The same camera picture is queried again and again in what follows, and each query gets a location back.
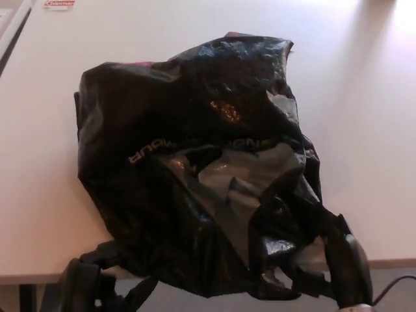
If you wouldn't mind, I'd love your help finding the white neighbouring desk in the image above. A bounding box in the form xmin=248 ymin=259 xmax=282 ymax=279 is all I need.
xmin=0 ymin=0 xmax=33 ymax=77

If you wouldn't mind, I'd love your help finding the black desk leg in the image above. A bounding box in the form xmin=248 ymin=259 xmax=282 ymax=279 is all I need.
xmin=18 ymin=281 xmax=34 ymax=312

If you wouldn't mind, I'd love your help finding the white red printed sticker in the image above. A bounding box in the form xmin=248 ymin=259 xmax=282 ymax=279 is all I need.
xmin=44 ymin=0 xmax=77 ymax=10

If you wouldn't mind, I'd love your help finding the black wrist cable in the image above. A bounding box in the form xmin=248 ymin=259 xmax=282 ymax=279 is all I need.
xmin=372 ymin=274 xmax=416 ymax=307

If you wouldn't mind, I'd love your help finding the black printed plastic shopping bag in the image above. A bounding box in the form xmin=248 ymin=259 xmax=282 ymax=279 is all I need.
xmin=73 ymin=31 xmax=326 ymax=298

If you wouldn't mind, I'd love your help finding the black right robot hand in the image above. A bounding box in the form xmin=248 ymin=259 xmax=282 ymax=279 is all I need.
xmin=291 ymin=213 xmax=373 ymax=309

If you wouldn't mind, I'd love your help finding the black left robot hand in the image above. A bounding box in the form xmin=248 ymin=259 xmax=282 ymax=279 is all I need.
xmin=62 ymin=239 xmax=161 ymax=312

